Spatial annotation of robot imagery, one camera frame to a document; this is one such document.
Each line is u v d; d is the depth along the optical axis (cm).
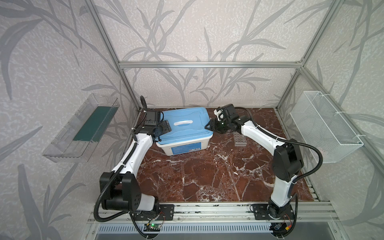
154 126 64
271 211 66
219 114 81
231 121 68
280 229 74
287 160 49
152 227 72
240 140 98
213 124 77
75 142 64
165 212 73
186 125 87
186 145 88
